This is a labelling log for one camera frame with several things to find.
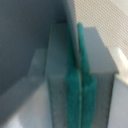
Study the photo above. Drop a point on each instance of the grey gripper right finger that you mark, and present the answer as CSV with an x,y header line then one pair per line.
x,y
98,70

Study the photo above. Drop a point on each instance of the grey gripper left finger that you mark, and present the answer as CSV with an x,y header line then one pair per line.
x,y
63,78

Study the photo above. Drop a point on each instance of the grey frying pan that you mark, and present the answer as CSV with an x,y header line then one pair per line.
x,y
24,27

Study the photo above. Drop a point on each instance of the beige woven placemat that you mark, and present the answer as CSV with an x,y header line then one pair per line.
x,y
111,23

